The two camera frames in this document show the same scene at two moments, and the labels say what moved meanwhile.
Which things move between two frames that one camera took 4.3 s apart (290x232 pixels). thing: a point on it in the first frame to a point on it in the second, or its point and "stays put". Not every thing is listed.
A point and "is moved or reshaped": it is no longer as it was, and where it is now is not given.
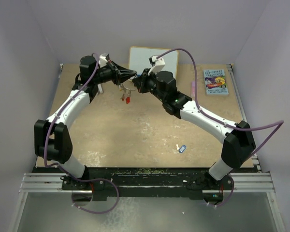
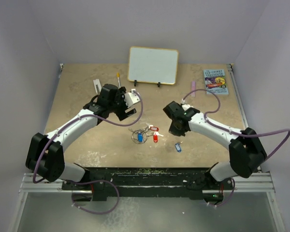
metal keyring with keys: [129, 85] to [145, 130]
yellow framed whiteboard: [138, 58] stays put
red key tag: [127, 100] is moved or reshaped
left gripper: [120, 74] to [122, 114]
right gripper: [140, 82] to [174, 131]
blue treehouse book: [215, 81] stays put
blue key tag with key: [181, 149] is moved or reshaped
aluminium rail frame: [253, 181] stays put
